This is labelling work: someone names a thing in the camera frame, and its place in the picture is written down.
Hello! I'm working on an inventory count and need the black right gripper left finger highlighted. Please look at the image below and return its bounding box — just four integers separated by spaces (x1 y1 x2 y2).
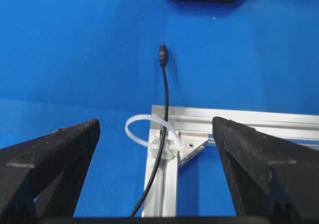
0 119 100 219

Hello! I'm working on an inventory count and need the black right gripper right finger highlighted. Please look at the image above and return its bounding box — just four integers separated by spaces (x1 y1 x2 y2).
212 116 319 218

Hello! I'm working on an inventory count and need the black usb cable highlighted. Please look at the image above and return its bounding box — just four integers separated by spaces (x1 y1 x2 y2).
128 42 170 219

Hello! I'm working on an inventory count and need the white zip tie loop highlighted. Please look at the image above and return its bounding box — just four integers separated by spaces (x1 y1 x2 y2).
125 114 185 151

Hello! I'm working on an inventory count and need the aluminium extrusion rectangular frame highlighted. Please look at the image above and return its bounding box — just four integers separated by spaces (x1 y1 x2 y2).
142 106 319 224

